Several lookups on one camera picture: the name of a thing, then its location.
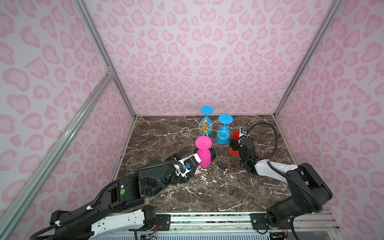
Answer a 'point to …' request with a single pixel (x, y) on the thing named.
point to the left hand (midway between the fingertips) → (193, 153)
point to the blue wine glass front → (223, 132)
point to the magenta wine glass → (203, 144)
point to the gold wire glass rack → (185, 131)
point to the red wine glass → (236, 135)
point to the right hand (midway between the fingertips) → (239, 134)
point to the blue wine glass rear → (206, 125)
